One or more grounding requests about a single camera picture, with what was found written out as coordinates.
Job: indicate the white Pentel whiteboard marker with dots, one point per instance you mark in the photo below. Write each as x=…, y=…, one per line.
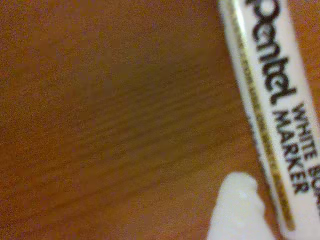
x=265, y=75

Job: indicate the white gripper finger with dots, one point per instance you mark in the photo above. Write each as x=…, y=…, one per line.
x=235, y=212

